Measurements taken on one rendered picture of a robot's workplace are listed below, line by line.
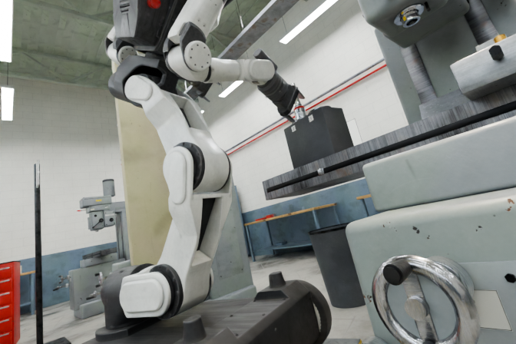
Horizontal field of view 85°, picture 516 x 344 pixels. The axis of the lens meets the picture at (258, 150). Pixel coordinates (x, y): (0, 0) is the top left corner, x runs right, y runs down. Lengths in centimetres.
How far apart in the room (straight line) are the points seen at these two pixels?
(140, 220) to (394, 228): 169
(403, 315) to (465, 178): 33
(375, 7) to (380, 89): 477
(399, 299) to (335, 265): 219
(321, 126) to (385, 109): 464
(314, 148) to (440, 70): 61
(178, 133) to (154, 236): 126
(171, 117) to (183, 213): 30
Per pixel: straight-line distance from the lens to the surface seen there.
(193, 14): 83
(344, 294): 269
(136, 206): 202
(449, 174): 68
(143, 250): 200
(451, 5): 121
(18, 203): 935
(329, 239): 258
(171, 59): 84
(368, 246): 58
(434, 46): 140
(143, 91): 97
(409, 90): 139
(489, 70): 73
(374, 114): 572
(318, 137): 104
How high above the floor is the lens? 80
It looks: 14 degrees up
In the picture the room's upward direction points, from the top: 13 degrees counter-clockwise
